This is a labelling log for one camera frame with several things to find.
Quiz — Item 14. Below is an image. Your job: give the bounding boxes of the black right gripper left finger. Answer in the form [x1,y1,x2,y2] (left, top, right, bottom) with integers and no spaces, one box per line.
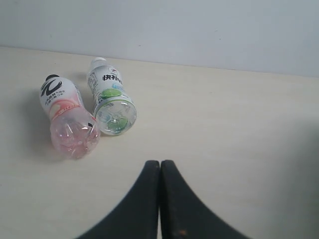
[79,160,160,239]

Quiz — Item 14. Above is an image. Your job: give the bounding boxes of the pink peach drink bottle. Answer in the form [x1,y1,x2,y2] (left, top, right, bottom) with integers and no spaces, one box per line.
[39,74,100,159]

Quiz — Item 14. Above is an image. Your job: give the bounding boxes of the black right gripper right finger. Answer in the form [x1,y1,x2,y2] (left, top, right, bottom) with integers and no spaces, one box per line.
[160,160,247,239]

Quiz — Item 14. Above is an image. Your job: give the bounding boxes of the lime drink bottle white label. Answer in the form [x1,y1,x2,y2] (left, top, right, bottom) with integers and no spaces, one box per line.
[87,57,137,136]

